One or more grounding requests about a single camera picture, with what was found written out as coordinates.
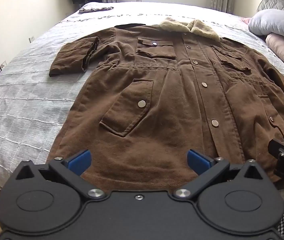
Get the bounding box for grey-blue folded duvet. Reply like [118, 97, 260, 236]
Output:
[248, 9, 284, 37]

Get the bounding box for brown coat with fur collar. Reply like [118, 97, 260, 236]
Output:
[48, 24, 284, 191]

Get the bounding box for white wall socket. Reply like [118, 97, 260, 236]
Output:
[28, 36, 35, 43]

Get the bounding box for small folded patterned cloth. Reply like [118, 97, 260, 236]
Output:
[78, 6, 114, 14]

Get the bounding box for grey checked bedspread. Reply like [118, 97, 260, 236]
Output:
[0, 2, 284, 188]

